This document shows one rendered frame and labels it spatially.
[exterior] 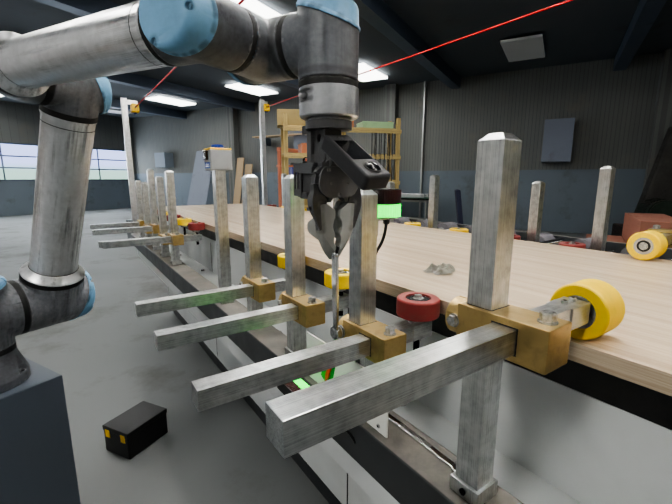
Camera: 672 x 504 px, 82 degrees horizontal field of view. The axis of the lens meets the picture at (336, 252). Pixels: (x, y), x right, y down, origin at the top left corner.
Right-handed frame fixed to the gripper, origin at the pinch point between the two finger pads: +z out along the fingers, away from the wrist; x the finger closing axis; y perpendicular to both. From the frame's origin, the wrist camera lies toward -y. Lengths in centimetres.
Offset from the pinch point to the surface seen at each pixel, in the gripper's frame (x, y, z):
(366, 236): -7.0, 1.0, -1.7
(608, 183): -115, 6, -10
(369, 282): -7.9, 1.0, 6.5
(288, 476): -25, 67, 102
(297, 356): 8.1, -1.5, 15.0
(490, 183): -5.9, -22.5, -11.1
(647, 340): -31.0, -32.6, 10.8
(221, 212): -8, 77, 0
